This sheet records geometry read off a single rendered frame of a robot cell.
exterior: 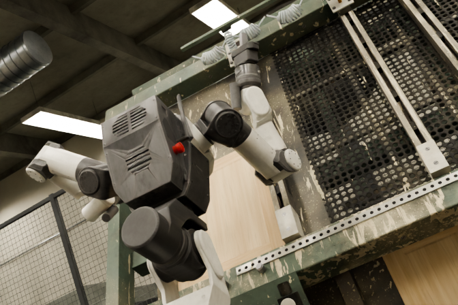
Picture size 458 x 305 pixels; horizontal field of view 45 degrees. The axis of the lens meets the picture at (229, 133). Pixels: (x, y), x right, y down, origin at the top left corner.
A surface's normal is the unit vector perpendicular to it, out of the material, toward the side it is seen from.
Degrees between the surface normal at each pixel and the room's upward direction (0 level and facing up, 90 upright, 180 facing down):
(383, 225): 58
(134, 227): 67
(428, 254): 90
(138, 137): 83
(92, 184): 101
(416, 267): 90
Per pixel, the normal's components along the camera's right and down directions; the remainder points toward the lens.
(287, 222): -0.47, -0.61
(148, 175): -0.37, -0.30
